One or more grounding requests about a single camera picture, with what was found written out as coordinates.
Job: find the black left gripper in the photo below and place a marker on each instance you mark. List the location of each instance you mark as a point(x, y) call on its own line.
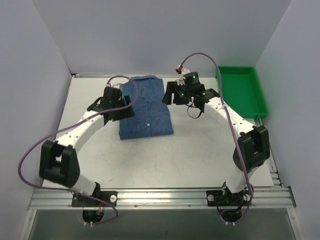
point(122, 110)

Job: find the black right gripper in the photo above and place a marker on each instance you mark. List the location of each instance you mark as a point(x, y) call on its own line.
point(175, 93)

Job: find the blue checkered long sleeve shirt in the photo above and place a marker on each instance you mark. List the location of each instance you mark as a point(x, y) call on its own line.
point(152, 117)

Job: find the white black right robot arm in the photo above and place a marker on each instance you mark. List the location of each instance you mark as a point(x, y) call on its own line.
point(252, 146)

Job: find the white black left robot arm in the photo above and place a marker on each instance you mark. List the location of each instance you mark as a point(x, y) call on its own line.
point(59, 158)

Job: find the green plastic bin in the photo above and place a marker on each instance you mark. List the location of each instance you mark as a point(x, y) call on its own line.
point(242, 91)

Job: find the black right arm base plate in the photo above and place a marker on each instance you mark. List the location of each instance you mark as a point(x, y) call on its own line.
point(224, 198)

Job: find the aluminium front frame rail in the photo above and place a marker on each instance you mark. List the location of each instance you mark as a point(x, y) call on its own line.
point(147, 199)

